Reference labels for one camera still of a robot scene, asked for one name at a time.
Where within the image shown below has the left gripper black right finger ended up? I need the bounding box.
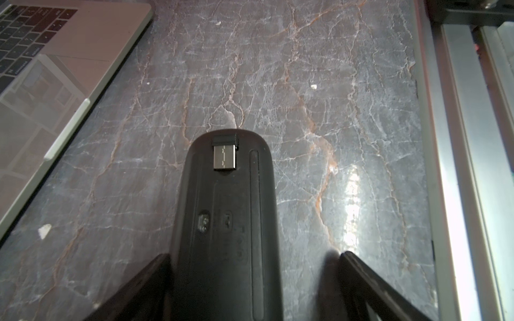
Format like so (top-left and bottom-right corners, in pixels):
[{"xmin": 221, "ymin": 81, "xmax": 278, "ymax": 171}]
[{"xmin": 339, "ymin": 251, "xmax": 429, "ymax": 320}]

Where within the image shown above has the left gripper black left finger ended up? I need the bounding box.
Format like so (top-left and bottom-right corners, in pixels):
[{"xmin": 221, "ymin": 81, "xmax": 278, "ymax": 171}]
[{"xmin": 85, "ymin": 254, "xmax": 173, "ymax": 320}]

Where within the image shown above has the black wireless mouse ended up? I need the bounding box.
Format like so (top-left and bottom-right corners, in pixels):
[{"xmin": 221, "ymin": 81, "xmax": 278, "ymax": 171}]
[{"xmin": 171, "ymin": 129, "xmax": 283, "ymax": 320}]

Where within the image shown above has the black usb mouse receiver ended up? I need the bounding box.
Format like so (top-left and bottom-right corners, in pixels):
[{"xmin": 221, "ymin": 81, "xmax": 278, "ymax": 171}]
[{"xmin": 211, "ymin": 134, "xmax": 239, "ymax": 171}]

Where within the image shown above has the silver laptop computer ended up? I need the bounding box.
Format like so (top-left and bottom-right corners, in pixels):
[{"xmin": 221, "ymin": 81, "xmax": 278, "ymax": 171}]
[{"xmin": 1, "ymin": 1, "xmax": 153, "ymax": 234}]

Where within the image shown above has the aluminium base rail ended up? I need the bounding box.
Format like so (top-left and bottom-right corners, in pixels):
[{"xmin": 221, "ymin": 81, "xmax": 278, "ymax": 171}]
[{"xmin": 413, "ymin": 1, "xmax": 513, "ymax": 320}]

